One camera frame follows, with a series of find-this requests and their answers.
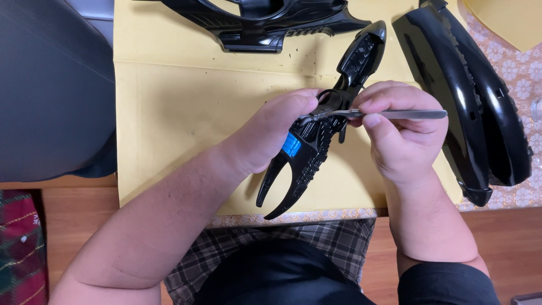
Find person's left hand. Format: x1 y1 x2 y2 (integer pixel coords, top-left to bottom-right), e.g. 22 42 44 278
217 88 327 178

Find person's right hand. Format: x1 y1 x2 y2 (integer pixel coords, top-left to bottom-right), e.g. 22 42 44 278
348 80 449 187

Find black plastic model fin part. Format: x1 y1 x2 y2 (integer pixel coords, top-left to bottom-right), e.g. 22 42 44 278
255 20 387 221

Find long glossy black model shell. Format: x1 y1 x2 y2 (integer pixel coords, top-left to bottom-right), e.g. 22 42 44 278
392 0 534 208

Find yellow paper work mat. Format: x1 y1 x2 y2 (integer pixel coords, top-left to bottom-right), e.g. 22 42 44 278
113 0 468 217

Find black plastic model chassis part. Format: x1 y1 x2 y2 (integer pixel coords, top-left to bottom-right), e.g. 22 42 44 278
133 0 372 54

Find plaid shorts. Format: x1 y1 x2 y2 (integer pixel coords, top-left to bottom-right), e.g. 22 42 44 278
164 218 377 305

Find yellow paper sheet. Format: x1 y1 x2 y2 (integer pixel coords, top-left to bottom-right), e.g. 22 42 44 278
464 0 542 53

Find black shirt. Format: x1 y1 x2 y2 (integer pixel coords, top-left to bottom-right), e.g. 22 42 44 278
193 239 502 305

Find black office chair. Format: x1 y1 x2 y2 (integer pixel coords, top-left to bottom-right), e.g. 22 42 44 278
0 0 117 184

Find red plaid fabric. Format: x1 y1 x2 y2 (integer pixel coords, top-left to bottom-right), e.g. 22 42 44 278
0 189 48 305

